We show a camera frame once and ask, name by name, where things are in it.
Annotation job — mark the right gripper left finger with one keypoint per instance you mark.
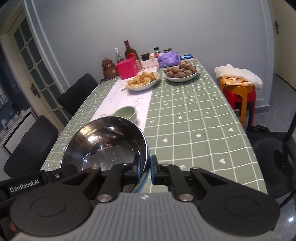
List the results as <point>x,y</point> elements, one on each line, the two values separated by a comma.
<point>63,206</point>

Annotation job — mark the stacked orange red stools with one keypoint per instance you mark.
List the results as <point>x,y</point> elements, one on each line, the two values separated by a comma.
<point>241,95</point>

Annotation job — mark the brown bear figurine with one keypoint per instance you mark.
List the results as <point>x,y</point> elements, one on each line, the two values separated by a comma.
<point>109,70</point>

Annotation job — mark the far black chair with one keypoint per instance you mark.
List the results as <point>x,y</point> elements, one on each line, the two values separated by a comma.
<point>74,97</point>

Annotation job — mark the plate of fries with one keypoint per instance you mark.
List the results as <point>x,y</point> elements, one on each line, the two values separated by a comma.
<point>142,82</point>

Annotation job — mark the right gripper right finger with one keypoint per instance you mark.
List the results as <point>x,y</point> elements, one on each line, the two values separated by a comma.
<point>224,204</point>

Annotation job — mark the plate of brown buns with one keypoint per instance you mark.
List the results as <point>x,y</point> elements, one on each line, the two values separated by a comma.
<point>185,71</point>

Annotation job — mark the dark lid jar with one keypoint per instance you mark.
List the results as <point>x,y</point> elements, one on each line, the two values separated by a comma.
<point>145,56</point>

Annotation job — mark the small dark sauce bottle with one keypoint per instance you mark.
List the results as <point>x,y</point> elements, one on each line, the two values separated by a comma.
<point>156,52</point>

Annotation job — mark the glass panel door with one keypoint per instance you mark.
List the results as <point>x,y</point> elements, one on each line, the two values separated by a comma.
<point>34,78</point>

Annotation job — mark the pink box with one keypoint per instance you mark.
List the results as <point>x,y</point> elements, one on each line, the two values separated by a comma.
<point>127,68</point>

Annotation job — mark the blue steel bowl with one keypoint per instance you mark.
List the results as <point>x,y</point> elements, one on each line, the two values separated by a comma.
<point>108,141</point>

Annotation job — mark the near black chair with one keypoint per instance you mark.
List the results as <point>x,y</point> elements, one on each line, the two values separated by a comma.
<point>32,151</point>

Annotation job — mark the white cloth on stool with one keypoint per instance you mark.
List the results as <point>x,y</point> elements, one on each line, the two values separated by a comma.
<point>238,76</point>

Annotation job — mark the right black chair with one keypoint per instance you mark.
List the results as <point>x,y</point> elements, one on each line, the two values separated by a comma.
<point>275,153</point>

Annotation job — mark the purple tissue pack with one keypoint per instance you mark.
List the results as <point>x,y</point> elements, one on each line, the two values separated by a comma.
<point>168,59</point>

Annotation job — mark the green ceramic bowl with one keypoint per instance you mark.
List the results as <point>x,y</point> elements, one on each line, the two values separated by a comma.
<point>128,112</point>

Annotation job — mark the clear bottle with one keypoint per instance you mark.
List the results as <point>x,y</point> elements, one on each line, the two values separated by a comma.
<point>119,56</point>

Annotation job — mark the white deer table runner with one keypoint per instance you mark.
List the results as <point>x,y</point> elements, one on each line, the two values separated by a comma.
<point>118,98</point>

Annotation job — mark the black chair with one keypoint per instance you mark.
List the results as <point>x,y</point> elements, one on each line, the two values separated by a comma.
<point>32,151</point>
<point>74,97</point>
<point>275,153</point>

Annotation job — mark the dark liquor bottle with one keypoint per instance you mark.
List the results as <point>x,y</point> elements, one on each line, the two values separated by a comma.
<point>130,53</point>

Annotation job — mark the blue snack packet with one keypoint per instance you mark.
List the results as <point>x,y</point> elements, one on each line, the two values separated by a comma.
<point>185,57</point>

